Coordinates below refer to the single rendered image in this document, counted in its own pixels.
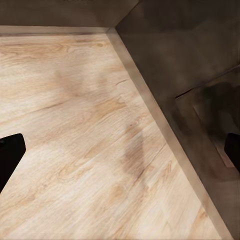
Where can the oven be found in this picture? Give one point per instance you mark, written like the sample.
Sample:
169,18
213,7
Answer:
211,111

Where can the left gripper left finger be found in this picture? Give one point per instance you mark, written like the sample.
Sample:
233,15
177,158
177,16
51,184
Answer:
12,149

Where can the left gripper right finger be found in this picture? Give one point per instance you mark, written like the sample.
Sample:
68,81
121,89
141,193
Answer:
232,149

